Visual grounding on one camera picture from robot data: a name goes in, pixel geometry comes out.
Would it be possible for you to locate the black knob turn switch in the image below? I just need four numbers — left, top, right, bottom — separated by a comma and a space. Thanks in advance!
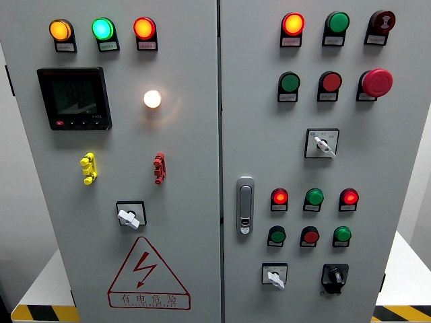
320, 263, 350, 296

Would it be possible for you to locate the pale grey cabinet door with display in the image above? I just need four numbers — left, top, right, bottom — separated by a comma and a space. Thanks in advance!
0, 0, 222, 323

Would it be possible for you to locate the silver door lock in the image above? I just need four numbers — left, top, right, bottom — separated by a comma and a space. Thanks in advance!
236, 176, 255, 236

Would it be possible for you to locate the small red lit lamp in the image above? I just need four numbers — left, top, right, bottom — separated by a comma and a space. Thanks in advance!
339, 188, 360, 205
271, 188, 290, 205

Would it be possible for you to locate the white lit lamp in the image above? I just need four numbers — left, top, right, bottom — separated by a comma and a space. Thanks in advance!
143, 89, 162, 109

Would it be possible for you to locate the small green push button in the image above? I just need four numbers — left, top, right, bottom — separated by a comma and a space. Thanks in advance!
268, 225, 287, 245

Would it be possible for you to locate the small green lamp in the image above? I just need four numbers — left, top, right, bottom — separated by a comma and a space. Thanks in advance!
333, 225, 352, 243
304, 188, 325, 206

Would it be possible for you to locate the large green push button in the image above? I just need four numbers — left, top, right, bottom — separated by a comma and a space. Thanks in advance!
278, 71, 301, 94

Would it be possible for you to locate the small red push button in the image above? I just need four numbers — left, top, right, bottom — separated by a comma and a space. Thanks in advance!
300, 225, 321, 245

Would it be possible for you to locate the red warning triangle sign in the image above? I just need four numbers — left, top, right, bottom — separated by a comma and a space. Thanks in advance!
107, 236, 192, 311

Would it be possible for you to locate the large red push button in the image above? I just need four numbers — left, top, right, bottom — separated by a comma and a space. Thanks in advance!
318, 71, 343, 94

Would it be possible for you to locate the large orange-red lit lamp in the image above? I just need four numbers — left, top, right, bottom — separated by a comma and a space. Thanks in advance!
133, 16, 157, 41
281, 12, 306, 37

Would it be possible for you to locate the pale grey cabinet door with lock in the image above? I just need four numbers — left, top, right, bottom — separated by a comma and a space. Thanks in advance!
219, 0, 431, 323

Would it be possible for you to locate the black display meter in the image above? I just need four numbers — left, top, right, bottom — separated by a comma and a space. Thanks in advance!
36, 66, 113, 131

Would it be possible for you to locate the green lit round lamp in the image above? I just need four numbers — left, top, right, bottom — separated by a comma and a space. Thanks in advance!
91, 17, 116, 41

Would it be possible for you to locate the large red stop button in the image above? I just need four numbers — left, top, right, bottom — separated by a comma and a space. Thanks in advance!
359, 68, 394, 98

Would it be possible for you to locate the large unlit green lamp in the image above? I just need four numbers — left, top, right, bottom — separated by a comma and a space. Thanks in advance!
325, 11, 350, 34

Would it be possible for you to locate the yellow lit round lamp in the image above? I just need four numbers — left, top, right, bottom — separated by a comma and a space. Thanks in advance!
48, 19, 73, 42

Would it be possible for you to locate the dark red buzzer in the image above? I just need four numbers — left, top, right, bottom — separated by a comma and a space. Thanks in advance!
368, 10, 397, 35

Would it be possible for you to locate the black yellow striped tape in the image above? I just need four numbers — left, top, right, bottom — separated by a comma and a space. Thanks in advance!
371, 305, 431, 323
11, 304, 81, 323

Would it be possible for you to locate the small red handle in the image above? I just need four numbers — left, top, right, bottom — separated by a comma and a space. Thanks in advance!
153, 152, 166, 185

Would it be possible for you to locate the white-handle switch on black plate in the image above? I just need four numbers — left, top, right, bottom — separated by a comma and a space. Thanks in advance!
115, 201, 148, 231

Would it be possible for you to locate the large white-handle turn switch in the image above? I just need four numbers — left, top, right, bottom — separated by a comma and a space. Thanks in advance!
304, 128, 340, 159

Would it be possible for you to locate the small yellow handle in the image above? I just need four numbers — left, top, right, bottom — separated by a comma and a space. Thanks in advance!
79, 152, 99, 186

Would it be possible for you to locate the small white-handle turn switch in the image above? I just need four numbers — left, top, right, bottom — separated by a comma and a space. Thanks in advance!
261, 262, 289, 291

